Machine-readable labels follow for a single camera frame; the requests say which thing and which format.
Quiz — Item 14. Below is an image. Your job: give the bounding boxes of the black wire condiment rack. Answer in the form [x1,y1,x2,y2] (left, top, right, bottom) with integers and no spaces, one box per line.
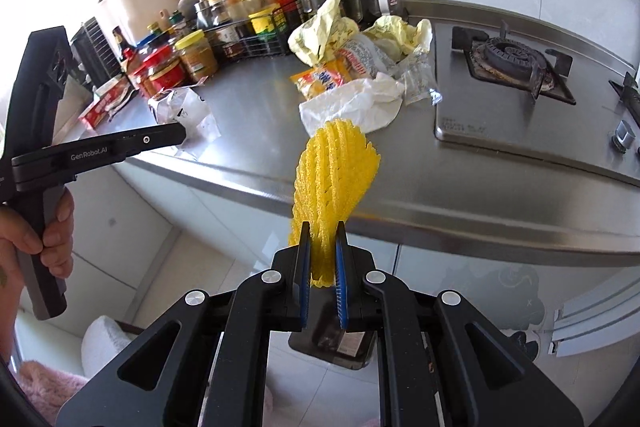
[204,0,302,65]

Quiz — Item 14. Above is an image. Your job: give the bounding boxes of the red lid sauce jar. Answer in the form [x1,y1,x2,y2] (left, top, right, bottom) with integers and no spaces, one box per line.
[131,44,188,100]

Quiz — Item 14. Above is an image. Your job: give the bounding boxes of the dark square trash bin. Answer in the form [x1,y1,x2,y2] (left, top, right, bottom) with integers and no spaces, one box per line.
[288,324,376,371]

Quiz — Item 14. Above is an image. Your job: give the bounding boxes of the clear plastic wrapper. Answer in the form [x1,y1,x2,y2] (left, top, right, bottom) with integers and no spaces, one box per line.
[397,51,442,105]

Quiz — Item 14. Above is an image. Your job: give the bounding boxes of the orange snack wrapper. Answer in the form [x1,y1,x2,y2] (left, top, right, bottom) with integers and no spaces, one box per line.
[290,60,352,100]

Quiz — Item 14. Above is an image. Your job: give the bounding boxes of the left stove knob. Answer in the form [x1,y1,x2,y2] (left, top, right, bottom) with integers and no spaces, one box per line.
[611,120,636,154]

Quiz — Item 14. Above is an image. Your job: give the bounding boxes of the right cast iron burner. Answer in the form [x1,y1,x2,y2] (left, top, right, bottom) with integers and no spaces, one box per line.
[608,72,640,126]

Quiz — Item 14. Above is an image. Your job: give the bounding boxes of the cast iron burner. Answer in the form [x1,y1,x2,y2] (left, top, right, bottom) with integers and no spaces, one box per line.
[451,23,576,105]
[608,72,640,126]

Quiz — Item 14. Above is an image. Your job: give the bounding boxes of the yellow lid peanut butter jar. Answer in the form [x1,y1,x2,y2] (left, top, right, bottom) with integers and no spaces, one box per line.
[174,29,218,84]

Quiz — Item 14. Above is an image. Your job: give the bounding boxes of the white plastic bag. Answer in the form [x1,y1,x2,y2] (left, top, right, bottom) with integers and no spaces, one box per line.
[299,72,405,138]

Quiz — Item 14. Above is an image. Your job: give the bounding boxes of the black dish rack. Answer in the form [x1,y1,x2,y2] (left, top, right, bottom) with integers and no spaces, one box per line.
[70,17,122,90]

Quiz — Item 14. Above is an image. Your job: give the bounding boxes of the red and white box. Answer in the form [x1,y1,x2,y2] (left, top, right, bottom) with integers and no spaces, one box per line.
[78,75,134,131]

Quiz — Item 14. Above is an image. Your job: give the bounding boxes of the yellow plastic bag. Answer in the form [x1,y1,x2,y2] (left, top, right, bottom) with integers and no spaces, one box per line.
[288,0,359,67]

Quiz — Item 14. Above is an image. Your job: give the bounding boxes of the yellow foam fruit net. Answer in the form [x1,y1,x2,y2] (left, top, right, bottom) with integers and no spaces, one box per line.
[288,119,381,288]

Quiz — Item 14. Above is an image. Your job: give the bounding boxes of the left cast iron burner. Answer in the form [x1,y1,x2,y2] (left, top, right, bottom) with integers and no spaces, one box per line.
[451,23,576,105]

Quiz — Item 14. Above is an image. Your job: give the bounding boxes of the white paper packet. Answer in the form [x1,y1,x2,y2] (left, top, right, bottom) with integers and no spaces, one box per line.
[148,87,221,160]

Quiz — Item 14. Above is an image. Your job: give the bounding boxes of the stainless steel gas stove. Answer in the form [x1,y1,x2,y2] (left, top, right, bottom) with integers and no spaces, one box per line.
[433,22,639,185]

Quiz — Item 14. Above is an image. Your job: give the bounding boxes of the black cat floor mat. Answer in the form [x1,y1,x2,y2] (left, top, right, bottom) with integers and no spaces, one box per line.
[442,265,546,361]

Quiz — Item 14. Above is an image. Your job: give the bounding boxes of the person's left hand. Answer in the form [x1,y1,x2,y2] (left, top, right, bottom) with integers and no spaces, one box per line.
[0,188,76,363]

